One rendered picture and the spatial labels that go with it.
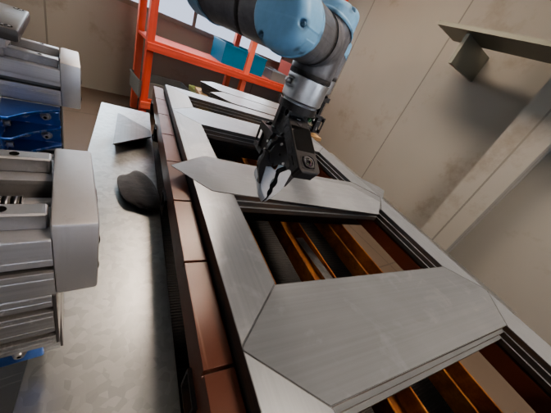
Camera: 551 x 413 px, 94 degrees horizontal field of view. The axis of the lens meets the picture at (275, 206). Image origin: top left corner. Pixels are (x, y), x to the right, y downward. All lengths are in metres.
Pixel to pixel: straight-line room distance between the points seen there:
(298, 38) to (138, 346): 0.53
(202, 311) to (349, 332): 0.23
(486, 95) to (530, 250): 1.45
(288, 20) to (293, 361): 0.42
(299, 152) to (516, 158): 2.54
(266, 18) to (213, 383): 0.44
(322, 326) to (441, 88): 3.20
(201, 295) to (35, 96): 0.54
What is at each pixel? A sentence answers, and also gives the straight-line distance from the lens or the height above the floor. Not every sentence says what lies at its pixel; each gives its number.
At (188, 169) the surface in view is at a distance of 0.68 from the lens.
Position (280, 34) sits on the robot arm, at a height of 1.19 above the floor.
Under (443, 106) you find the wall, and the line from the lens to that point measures 3.39.
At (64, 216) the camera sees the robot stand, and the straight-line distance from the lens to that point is 0.28.
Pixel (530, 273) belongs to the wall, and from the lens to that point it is 3.17.
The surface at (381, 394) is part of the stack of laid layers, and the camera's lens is 0.49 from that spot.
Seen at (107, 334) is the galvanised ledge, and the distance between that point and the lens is 0.57.
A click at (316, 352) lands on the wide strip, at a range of 0.42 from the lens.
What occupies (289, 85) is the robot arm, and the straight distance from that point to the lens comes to 0.48.
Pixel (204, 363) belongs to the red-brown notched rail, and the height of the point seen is 0.83.
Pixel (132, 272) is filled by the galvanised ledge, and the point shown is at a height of 0.68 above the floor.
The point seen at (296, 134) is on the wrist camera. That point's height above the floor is 1.07.
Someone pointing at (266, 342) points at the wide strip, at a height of 0.85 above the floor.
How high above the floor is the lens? 1.17
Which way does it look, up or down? 29 degrees down
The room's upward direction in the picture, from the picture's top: 25 degrees clockwise
